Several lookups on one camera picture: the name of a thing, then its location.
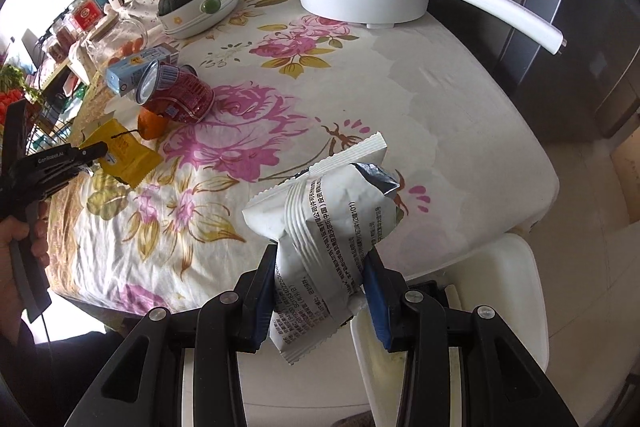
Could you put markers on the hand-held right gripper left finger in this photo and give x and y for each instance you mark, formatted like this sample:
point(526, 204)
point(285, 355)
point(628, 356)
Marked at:
point(262, 307)

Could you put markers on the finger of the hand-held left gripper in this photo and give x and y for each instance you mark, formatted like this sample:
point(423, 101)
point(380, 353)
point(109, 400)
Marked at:
point(90, 154)

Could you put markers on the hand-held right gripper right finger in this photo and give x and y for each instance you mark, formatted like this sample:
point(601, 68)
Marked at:
point(375, 302)

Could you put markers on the yellow snack packet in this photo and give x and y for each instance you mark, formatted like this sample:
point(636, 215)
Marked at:
point(125, 154)

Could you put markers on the white snack packet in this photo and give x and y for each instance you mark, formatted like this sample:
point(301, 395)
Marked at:
point(320, 227)

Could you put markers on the light blue small carton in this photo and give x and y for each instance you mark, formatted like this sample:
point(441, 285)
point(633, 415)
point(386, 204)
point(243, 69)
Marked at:
point(135, 69)

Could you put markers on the red drink can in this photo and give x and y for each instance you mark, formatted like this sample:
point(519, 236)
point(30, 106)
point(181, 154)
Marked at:
point(189, 71)
point(180, 99)

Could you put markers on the white trash bin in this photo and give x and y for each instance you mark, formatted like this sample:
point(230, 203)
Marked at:
point(500, 307)

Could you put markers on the person's left hand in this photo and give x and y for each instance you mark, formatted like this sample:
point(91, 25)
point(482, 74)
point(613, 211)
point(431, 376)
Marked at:
point(7, 267)

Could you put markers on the person's right hand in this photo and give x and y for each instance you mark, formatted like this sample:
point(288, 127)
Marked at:
point(352, 422)

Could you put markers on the red snack packets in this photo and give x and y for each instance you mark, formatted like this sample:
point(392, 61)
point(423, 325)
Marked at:
point(11, 104)

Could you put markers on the glass jar with cork lid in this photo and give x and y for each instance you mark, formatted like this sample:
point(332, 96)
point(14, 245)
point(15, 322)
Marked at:
point(115, 44)

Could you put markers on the small orange fruit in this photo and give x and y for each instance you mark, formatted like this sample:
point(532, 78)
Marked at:
point(131, 46)

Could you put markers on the glass jar of dried goods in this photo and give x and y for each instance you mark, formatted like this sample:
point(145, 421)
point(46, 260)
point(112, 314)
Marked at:
point(64, 34)

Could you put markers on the red label glass jar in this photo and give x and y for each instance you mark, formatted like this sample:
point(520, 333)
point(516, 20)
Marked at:
point(87, 14)

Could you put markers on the white bowl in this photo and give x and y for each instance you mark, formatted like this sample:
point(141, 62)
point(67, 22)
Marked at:
point(200, 19)

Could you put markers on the pink rose tablecloth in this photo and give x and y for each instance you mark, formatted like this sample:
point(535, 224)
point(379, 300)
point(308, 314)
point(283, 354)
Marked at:
point(300, 107)

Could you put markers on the person's dark clothing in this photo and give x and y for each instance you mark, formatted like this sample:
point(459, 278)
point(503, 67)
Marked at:
point(50, 382)

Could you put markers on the grey refrigerator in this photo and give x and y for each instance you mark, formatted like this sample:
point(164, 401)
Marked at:
point(575, 7)

